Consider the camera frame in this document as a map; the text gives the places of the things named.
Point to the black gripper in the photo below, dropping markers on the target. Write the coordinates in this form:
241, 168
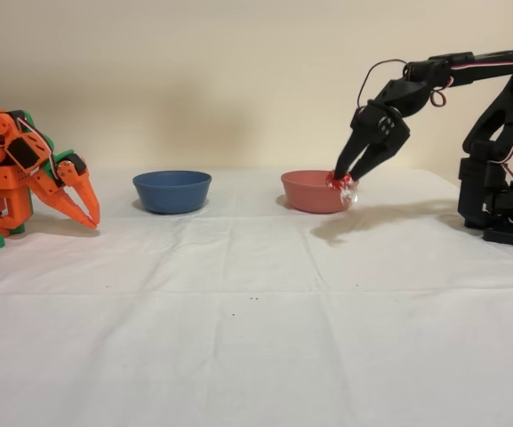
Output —
378, 133

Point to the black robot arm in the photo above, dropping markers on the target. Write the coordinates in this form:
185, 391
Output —
491, 115

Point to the white tablecloth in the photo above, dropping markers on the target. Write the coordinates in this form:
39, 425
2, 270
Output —
238, 356

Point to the red candy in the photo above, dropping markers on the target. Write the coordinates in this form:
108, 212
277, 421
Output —
344, 183

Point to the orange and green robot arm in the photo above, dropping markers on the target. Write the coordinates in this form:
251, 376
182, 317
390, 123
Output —
2, 178

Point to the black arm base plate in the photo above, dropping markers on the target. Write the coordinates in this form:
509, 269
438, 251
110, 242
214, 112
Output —
509, 236

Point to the blue bowl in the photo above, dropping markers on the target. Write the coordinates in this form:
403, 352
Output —
171, 191

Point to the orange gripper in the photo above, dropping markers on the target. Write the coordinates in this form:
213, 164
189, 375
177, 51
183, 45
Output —
59, 183

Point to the red bowl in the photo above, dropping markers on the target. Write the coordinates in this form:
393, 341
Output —
305, 191

